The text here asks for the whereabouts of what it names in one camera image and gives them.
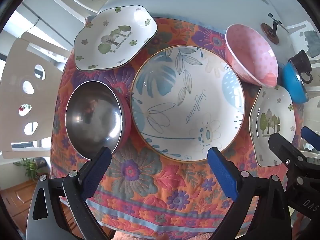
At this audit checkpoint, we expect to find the hexagonal forest plate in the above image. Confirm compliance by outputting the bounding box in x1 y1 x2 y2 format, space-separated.
73 5 158 71
249 85 296 167

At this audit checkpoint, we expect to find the blue steel bowl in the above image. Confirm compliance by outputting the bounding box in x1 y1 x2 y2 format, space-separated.
282 61 309 104

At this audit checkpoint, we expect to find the red steel bowl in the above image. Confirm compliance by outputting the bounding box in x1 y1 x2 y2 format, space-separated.
65 80 131 160

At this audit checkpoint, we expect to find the large round blue-leaf plate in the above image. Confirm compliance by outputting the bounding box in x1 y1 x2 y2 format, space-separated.
131 46 245 162

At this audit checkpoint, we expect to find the wooden cabinet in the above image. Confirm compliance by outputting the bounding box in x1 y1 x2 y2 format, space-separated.
0 179 75 238

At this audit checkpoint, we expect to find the potted green plant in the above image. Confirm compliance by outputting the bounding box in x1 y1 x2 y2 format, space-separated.
13 157 47 180

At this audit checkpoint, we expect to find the dark brown mug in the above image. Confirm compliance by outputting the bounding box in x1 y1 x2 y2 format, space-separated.
288 50 313 84

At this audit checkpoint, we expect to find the floral orange table mat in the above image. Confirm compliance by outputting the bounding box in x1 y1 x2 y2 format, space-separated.
49 17 305 240

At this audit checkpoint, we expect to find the pink dotted bowl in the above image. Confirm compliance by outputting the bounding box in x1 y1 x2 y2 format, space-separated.
225 24 278 88

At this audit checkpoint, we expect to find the phone stand wooden base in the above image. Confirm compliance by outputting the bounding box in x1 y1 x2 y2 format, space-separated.
260 12 290 45

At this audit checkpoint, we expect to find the white chair near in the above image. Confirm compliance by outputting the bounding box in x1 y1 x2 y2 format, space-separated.
1 32 70 159

